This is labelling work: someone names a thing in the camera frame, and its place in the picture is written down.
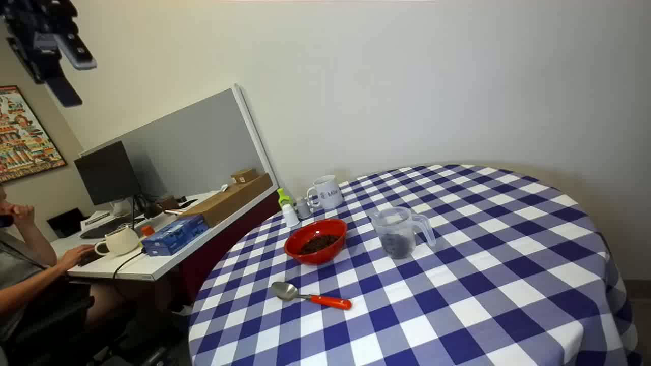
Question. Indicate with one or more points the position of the metal spoon orange handle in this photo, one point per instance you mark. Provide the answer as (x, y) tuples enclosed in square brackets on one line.
[(285, 291)]

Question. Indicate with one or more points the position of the white office desk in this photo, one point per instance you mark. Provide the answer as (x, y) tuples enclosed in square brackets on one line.
[(151, 265)]

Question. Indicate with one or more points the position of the clear plastic measuring jug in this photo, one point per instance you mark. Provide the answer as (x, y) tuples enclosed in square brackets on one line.
[(397, 230)]

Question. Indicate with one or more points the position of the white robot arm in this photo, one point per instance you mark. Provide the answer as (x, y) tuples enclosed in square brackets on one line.
[(41, 34)]

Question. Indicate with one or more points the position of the red bowl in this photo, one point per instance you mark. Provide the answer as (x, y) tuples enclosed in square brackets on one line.
[(315, 243)]

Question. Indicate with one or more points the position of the black computer monitor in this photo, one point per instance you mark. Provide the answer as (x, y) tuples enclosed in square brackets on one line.
[(109, 173)]

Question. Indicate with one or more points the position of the grey desk partition panel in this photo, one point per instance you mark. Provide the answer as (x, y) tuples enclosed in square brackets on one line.
[(195, 149)]

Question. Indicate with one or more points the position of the black office chair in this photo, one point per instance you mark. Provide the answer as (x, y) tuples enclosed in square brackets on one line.
[(70, 324)]

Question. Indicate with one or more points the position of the blue box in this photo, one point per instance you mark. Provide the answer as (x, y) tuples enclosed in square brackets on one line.
[(173, 236)]

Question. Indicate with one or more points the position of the blue white checkered tablecloth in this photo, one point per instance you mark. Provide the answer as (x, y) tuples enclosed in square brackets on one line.
[(518, 278)]

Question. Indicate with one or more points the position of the framed colourful wall picture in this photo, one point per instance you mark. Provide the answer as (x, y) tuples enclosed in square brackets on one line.
[(24, 145)]

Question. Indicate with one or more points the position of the white cup on desk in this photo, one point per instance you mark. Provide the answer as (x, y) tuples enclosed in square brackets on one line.
[(118, 243)]

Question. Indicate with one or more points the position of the small green capped bottle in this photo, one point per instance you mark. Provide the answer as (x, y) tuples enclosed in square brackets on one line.
[(287, 210)]

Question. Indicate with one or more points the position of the seated person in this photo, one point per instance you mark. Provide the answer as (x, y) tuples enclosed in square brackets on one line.
[(34, 279)]

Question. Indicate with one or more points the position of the white mug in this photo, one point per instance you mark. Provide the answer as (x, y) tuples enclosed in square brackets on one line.
[(325, 193)]

